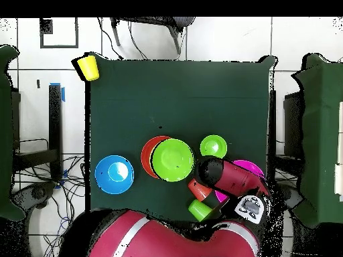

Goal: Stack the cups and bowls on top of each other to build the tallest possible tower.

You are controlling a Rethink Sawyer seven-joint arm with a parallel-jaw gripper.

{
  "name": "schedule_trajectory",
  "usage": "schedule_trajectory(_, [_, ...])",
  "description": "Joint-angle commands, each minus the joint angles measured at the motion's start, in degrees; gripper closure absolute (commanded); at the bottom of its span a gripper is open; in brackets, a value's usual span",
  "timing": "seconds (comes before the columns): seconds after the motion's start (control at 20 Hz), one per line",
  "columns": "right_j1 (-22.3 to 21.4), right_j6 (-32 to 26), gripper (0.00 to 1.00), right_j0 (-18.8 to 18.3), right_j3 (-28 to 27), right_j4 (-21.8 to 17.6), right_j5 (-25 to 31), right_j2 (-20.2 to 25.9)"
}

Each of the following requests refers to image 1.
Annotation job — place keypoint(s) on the large green bowl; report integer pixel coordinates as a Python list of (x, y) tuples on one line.
[(172, 160)]

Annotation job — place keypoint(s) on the orange bowl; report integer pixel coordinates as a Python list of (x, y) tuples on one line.
[(146, 158)]

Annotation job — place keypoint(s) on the orange cup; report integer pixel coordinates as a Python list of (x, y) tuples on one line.
[(199, 191)]

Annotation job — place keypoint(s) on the large light blue bowl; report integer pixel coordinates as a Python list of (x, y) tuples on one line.
[(114, 184)]

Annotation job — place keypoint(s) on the green cup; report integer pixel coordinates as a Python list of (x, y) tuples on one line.
[(199, 210)]

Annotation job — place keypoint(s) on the large pink bowl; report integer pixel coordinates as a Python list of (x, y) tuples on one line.
[(249, 166)]

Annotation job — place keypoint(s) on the yellow cup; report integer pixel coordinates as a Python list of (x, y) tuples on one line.
[(89, 68)]

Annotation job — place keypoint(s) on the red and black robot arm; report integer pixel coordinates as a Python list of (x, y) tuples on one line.
[(235, 176)]

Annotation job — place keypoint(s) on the small green bowl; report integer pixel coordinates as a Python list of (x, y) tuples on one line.
[(213, 146)]

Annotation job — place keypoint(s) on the dark green table cloth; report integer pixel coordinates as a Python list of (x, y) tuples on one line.
[(160, 93)]

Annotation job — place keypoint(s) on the black mesh chair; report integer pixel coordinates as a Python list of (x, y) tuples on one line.
[(171, 25)]

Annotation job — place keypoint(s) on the black chair base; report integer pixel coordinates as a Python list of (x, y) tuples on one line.
[(34, 194)]

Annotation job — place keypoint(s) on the green cloth side table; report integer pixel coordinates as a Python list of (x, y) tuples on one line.
[(321, 133), (6, 133)]

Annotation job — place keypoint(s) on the black metal frame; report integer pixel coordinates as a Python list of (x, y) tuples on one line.
[(55, 128)]

